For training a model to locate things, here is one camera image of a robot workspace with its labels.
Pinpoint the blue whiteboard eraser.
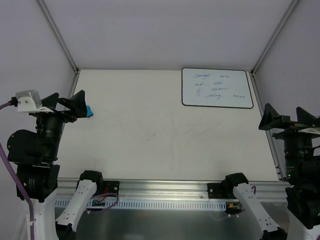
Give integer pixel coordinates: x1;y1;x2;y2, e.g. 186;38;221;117
86;105;94;118

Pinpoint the white whiteboard black frame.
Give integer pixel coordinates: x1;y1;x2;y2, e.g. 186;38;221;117
181;67;254;109

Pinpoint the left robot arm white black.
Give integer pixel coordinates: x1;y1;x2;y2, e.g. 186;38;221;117
1;90;104;240

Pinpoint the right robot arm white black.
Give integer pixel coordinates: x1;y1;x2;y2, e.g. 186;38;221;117
219;103;320;240

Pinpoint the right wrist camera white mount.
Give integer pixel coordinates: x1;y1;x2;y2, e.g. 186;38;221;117
298;127;320;135

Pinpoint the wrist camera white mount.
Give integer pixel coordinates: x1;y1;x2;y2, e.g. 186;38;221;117
298;127;320;135
15;89;53;114

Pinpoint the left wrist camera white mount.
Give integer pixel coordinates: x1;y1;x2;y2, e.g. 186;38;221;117
15;89;53;114

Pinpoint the white slotted cable duct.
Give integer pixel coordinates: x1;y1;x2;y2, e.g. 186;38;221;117
55;197;227;212

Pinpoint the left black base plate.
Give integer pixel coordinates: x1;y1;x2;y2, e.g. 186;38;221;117
102;180;120;195

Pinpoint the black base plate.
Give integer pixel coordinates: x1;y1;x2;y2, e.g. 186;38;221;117
207;182;228;199
102;180;120;195

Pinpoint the left aluminium frame post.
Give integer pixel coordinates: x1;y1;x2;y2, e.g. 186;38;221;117
35;0;79;74

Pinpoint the aluminium frame post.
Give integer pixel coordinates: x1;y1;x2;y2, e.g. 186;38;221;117
35;0;79;74
250;0;301;77

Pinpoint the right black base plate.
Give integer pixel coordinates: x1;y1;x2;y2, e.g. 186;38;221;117
207;182;228;199

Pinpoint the aluminium mounting rail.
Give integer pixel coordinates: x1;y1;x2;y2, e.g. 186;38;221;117
56;177;293;203

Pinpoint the right aluminium frame post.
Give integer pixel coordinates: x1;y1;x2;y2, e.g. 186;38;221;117
250;0;301;77

